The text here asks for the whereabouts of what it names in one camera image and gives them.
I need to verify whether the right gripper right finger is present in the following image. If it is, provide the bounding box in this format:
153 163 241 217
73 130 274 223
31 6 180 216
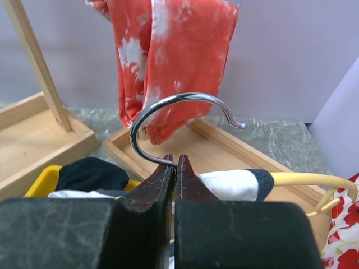
174 155 323 268

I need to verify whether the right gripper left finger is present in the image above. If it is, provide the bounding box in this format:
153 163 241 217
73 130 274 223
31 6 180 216
1 165 174 268

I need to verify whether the white graphic tank top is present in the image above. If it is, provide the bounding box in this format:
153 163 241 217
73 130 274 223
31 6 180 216
48 169 274 201

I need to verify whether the yellow hanger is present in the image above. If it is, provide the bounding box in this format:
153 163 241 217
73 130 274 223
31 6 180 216
130 92 358 217

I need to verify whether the dark navy garment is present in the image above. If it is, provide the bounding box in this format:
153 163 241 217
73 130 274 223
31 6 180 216
56 157 129 192

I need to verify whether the yellow plastic bin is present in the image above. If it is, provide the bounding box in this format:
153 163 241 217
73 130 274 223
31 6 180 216
25 165 141 198

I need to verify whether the red floral white garment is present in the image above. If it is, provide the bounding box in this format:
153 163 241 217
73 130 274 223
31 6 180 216
321 188 359 269

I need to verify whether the left wooden clothes rack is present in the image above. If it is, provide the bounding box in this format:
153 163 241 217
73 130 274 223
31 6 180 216
1 1 99 200

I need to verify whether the orange tie-dye garment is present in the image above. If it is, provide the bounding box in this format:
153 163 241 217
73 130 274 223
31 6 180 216
87 1 238 127

